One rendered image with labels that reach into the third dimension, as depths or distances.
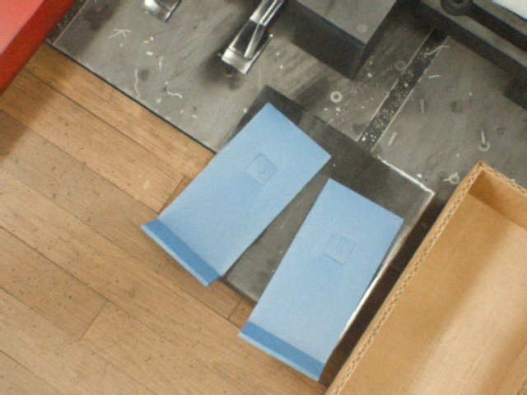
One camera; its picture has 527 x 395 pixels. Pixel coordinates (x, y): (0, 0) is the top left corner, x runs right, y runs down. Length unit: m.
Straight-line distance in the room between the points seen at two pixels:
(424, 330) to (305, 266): 0.11
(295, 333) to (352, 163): 0.15
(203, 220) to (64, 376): 0.17
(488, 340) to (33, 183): 0.40
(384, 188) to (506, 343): 0.16
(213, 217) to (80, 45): 0.20
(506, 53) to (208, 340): 0.34
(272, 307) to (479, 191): 0.20
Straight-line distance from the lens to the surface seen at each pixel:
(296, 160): 0.87
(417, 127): 0.92
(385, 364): 0.87
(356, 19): 0.86
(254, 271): 0.85
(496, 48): 0.88
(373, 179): 0.88
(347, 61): 0.90
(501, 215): 0.91
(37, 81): 0.93
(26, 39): 0.91
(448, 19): 0.88
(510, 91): 0.94
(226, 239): 0.85
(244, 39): 0.84
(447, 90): 0.94
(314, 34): 0.89
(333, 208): 0.87
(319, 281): 0.85
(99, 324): 0.87
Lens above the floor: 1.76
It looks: 75 degrees down
